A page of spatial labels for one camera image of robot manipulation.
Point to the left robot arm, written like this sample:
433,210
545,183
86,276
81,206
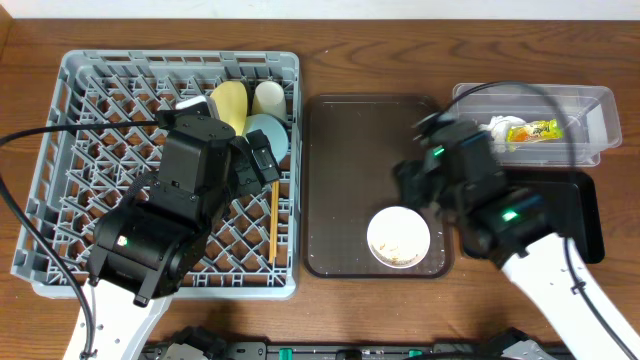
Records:
144,247

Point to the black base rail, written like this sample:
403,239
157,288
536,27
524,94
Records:
197,343

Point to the wooden chopstick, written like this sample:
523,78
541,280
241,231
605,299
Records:
276,220
272,225

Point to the white bowl with food scraps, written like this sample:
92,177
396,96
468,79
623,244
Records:
398,237

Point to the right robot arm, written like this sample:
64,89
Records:
557,281

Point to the dark brown serving tray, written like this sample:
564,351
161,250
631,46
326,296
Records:
352,143

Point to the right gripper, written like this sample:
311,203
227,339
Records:
413,175

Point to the yellow snack wrapper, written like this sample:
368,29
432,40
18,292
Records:
535,131

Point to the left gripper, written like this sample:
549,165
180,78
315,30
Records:
261,161

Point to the white tissue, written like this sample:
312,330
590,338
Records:
498,128

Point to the yellow plate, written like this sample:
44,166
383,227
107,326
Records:
231,101

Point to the grey plastic dishwasher rack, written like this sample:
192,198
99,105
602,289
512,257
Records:
96,146

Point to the white plastic cup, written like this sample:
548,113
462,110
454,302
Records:
269,98

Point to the clear plastic bin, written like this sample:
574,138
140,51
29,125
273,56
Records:
592,117

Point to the black plastic tray bin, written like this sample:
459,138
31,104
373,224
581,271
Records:
580,210

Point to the light blue bowl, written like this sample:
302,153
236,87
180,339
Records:
273,129

